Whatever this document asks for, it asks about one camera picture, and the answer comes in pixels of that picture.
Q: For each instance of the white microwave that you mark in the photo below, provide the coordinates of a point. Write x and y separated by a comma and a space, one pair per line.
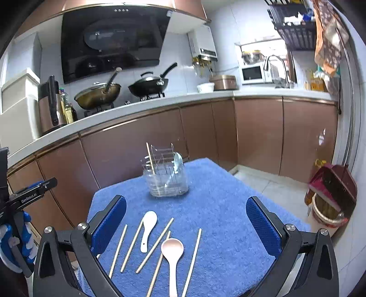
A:
251, 73

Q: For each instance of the black wok with lid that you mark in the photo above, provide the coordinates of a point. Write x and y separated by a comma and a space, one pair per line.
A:
145, 87

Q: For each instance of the black wall rack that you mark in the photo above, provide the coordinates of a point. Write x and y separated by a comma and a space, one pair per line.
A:
297, 35

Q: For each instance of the brown electric kettle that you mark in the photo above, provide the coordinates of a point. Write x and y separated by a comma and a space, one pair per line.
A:
47, 111

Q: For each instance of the blue towel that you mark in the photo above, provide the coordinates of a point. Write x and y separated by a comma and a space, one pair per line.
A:
217, 205

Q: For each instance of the white rag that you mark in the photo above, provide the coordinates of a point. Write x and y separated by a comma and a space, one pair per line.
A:
291, 19

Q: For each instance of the black range hood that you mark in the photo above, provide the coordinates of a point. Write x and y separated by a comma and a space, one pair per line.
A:
114, 42

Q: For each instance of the water heater pipes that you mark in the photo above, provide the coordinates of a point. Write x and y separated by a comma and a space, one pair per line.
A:
201, 61

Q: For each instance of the pink spoon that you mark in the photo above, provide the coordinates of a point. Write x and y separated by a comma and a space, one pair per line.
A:
171, 250

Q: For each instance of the white spoon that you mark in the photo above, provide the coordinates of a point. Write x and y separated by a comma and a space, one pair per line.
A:
148, 225

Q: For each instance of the gas stove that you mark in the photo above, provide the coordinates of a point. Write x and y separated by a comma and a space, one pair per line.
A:
98, 110

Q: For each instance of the brown upper cabinet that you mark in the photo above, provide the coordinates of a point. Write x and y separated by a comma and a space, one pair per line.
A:
194, 8

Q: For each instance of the person's left hand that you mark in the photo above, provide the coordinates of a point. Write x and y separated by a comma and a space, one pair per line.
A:
5, 237

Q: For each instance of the brown patterned hanging cloth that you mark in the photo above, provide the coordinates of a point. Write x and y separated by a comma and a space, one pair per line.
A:
326, 48

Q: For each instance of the white countertop appliance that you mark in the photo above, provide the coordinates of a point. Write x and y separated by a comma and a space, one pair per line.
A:
17, 114

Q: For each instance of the brown rice cooker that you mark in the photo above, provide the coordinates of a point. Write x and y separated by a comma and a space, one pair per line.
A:
224, 82

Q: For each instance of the yellow bottle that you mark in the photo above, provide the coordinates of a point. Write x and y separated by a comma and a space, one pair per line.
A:
316, 84

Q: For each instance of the metal door frame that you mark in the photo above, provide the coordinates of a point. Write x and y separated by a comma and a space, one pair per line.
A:
347, 114

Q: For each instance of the grey spoon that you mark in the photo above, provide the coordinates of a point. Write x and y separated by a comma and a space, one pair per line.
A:
177, 162

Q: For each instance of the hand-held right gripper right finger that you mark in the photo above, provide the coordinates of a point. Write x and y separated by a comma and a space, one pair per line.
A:
261, 225

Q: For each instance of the steel faucet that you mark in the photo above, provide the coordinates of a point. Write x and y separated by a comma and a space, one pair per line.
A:
266, 64

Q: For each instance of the white bowl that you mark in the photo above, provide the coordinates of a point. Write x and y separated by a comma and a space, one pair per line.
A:
205, 88

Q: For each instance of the tall white box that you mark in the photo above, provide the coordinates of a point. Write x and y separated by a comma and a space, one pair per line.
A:
28, 54

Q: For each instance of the red dustpan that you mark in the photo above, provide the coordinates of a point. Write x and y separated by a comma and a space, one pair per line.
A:
340, 188

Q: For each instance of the clear oil bottle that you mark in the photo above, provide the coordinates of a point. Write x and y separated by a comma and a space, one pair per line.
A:
64, 111

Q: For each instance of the yellow-capped oil jug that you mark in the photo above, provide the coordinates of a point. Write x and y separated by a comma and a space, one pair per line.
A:
308, 197

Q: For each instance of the clear utensil holder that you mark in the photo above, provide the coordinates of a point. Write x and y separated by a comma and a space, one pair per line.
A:
154, 188

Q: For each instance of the white water heater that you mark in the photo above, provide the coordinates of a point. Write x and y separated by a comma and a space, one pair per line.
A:
201, 40

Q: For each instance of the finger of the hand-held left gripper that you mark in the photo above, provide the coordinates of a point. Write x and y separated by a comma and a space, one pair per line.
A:
45, 184

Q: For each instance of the brass wok with lid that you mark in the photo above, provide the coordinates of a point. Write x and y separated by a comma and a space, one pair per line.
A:
97, 95

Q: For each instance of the blue item in rack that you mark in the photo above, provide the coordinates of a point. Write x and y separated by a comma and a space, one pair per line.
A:
308, 17

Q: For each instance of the stacked metal bowls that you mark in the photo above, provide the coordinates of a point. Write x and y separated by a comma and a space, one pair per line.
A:
251, 57

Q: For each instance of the wooden chopstick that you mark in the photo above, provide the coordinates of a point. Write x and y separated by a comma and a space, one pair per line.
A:
150, 157
155, 271
154, 245
131, 246
192, 262
117, 251

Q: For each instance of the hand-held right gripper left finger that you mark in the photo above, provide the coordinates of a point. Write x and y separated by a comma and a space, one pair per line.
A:
113, 225

